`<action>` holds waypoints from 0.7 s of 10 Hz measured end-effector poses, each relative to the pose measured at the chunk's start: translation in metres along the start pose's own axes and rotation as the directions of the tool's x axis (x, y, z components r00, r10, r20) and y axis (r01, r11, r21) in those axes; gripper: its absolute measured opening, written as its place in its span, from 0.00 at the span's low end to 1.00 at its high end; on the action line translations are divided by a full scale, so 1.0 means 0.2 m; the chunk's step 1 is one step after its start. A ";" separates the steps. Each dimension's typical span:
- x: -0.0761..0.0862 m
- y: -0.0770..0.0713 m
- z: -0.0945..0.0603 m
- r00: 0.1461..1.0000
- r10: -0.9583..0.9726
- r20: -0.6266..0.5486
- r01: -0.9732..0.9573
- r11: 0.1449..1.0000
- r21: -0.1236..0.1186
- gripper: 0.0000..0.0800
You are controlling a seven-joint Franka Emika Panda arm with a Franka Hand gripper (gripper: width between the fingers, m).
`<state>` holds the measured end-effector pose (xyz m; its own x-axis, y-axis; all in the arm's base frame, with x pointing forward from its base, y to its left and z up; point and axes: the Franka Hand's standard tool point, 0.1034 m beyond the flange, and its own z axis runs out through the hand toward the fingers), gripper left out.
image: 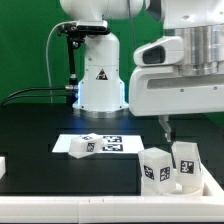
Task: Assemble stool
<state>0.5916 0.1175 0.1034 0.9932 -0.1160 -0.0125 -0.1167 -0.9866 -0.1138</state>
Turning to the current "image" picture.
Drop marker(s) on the white block left edge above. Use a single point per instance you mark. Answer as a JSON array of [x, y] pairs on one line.
[[2, 166]]

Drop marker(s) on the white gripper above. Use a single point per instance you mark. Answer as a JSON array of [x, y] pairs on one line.
[[161, 91]]

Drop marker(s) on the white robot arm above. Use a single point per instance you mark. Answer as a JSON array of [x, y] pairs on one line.
[[180, 73]]

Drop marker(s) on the white paper marker sheet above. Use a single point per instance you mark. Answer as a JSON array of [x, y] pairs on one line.
[[128, 144]]

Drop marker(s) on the white front rail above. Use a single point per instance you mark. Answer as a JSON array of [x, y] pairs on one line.
[[86, 210]]

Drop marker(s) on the black camera on stand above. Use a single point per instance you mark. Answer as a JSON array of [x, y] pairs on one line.
[[75, 32]]

